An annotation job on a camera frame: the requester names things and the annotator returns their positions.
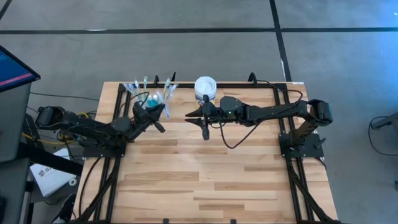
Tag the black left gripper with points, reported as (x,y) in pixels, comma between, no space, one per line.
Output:
(141,121)

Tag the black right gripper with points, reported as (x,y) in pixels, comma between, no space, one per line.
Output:
(210,113)

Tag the blue mouthwash bottle white cap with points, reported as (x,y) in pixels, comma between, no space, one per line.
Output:
(155,97)
(150,100)

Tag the blue toothbrush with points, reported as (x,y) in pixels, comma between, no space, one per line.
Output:
(132,88)
(173,89)

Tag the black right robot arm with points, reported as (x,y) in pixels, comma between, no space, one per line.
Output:
(273,113)

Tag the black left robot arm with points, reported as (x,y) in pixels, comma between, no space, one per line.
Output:
(90,127)

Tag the clear acrylic organizer box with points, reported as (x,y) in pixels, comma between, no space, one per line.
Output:
(143,100)

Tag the yellow Lysol wipes canister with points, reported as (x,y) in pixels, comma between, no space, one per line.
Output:
(205,87)

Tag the white tape roll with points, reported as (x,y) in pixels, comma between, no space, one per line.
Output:
(73,181)

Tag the black stand beam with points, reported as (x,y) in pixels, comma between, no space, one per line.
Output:
(49,158)

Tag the white box on floor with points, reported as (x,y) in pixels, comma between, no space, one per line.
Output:
(49,177)

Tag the grey monitor cabinet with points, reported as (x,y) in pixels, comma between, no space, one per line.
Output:
(12,124)

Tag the computer monitor blue screen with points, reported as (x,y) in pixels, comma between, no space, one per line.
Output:
(12,73)

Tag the grey metal stand leg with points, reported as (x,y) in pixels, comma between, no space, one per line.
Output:
(387,121)

